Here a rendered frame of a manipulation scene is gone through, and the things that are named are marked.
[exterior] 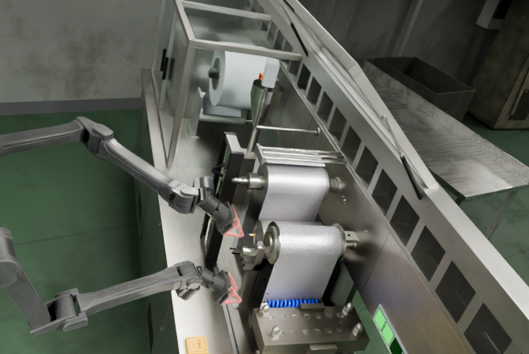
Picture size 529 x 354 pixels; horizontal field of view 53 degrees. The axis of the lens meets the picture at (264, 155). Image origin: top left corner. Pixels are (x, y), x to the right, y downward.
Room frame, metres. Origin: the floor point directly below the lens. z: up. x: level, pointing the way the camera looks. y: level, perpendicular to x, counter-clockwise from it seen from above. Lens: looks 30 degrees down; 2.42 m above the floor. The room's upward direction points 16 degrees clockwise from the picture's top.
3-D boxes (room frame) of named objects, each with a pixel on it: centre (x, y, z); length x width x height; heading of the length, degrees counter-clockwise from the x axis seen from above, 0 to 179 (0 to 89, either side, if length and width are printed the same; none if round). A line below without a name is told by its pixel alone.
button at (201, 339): (1.24, 0.05, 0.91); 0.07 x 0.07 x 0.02; 22
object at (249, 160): (2.19, 0.07, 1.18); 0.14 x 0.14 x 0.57
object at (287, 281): (1.47, -0.24, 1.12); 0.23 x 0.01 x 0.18; 112
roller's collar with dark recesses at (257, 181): (1.70, 0.01, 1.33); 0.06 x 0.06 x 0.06; 22
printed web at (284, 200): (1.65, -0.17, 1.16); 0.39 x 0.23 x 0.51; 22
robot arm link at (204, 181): (1.41, 0.18, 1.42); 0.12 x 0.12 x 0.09; 18
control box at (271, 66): (2.00, 0.08, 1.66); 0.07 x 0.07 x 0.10; 10
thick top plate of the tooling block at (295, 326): (1.37, -0.33, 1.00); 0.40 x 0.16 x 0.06; 112
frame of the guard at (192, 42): (2.93, 0.45, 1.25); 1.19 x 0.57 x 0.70; 22
